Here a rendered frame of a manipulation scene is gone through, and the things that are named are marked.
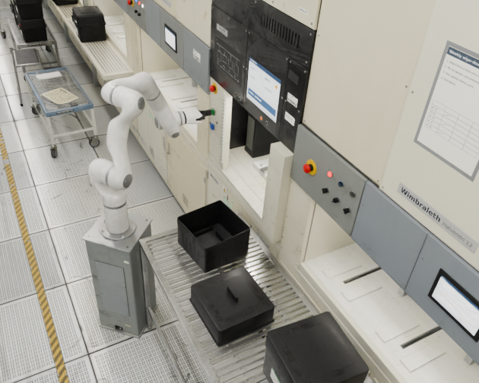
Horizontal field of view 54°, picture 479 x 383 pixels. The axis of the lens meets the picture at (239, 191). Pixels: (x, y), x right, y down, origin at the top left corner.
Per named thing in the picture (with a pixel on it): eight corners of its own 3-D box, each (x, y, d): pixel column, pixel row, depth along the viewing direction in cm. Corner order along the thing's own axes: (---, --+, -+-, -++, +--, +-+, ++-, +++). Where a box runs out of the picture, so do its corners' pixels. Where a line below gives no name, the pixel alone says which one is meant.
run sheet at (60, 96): (39, 94, 437) (38, 92, 436) (61, 86, 452) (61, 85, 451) (58, 106, 422) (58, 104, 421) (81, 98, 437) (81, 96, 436)
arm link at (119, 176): (109, 180, 246) (134, 190, 240) (93, 184, 235) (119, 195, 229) (125, 84, 230) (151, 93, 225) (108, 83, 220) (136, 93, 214)
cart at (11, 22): (10, 54, 615) (1, 17, 586) (52, 49, 637) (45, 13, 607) (20, 83, 551) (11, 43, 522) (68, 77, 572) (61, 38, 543)
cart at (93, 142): (29, 113, 500) (19, 70, 470) (78, 104, 522) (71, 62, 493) (52, 160, 435) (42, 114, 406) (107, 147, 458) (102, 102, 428)
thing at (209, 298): (188, 299, 224) (188, 280, 216) (242, 277, 236) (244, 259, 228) (217, 347, 204) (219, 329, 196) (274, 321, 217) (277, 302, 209)
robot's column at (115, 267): (98, 326, 298) (81, 238, 251) (120, 293, 319) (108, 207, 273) (139, 339, 292) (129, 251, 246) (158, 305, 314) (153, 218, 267)
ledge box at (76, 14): (73, 33, 471) (68, 5, 455) (101, 30, 481) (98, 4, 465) (78, 43, 450) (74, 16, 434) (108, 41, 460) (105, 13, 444)
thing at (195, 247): (219, 223, 268) (220, 199, 257) (249, 252, 251) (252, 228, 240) (176, 241, 254) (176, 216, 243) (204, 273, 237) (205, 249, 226)
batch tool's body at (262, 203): (199, 252, 354) (202, -27, 235) (304, 218, 392) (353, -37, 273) (258, 345, 294) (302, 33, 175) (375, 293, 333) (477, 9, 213)
